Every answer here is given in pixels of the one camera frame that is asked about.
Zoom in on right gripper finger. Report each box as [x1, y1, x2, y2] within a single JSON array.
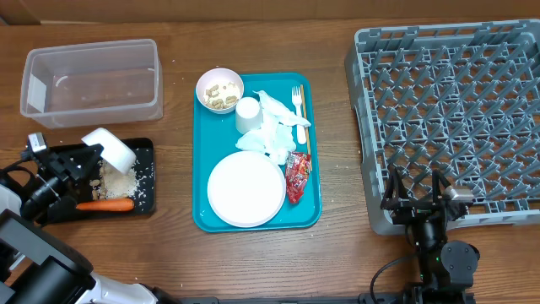
[[432, 170, 451, 203], [381, 166, 409, 207]]

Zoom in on white bowl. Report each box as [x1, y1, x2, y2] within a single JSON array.
[[81, 128, 136, 175]]

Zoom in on orange carrot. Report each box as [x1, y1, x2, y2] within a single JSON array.
[[76, 198, 135, 212]]

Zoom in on red snack wrapper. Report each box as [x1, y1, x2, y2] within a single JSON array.
[[285, 151, 311, 204]]

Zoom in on white round plate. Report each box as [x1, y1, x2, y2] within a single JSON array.
[[207, 151, 286, 228]]

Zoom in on pink bowl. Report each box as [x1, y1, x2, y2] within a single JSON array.
[[196, 68, 244, 114]]

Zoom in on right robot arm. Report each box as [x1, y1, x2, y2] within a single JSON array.
[[370, 166, 480, 303]]

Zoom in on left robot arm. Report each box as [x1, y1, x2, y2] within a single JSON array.
[[1, 128, 177, 304]]

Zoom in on grey dishwasher rack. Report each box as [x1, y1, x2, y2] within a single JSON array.
[[344, 19, 539, 235]]

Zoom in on black plastic tray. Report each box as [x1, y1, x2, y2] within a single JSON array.
[[35, 137, 157, 225]]

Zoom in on peanuts in white bowl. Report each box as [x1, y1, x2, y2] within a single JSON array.
[[89, 160, 106, 201]]

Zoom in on spilled rice pile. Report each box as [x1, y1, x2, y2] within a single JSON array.
[[97, 160, 139, 199]]

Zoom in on clear plastic bin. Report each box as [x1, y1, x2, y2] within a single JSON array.
[[19, 39, 164, 129]]

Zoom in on crumpled white napkin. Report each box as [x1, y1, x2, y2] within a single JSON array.
[[235, 90, 311, 166]]

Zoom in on white plastic fork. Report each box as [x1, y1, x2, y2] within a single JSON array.
[[291, 86, 307, 144]]

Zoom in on wooden chopstick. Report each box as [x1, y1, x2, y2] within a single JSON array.
[[300, 84, 312, 157]]

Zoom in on teal plastic serving tray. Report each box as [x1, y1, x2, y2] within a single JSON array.
[[192, 100, 322, 233]]

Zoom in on peanuts in pink bowl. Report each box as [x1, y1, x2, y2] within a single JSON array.
[[204, 83, 240, 110]]

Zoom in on white paper cup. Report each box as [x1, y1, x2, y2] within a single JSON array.
[[235, 97, 263, 134]]

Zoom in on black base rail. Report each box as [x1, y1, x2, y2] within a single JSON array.
[[168, 291, 406, 304]]

